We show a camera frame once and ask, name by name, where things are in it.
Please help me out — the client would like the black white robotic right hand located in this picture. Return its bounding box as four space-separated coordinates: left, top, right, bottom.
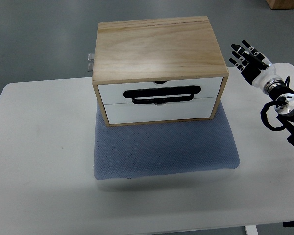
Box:
229 40 280 88

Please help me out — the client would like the black drawer handle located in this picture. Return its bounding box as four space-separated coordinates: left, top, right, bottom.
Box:
123 85 201 105

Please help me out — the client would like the white drawer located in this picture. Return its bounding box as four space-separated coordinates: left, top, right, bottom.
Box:
98 77 223 104
105 98 216 124

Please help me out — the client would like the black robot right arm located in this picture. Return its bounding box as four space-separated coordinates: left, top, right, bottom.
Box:
260 76 294 147

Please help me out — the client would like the wooden drawer cabinet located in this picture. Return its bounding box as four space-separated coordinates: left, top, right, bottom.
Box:
92 16 229 126

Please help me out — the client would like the cardboard box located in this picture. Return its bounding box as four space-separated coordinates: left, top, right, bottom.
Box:
266 0 294 10

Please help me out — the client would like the blue mesh cushion mat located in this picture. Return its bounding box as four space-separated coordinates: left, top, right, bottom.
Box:
94 105 240 180

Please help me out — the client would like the black table control panel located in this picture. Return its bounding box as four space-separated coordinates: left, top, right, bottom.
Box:
283 221 294 228

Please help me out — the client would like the white table leg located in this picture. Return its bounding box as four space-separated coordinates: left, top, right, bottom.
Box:
245 225 259 235

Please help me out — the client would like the silver metal clamp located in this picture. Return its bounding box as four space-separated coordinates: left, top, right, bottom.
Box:
88 52 95 72

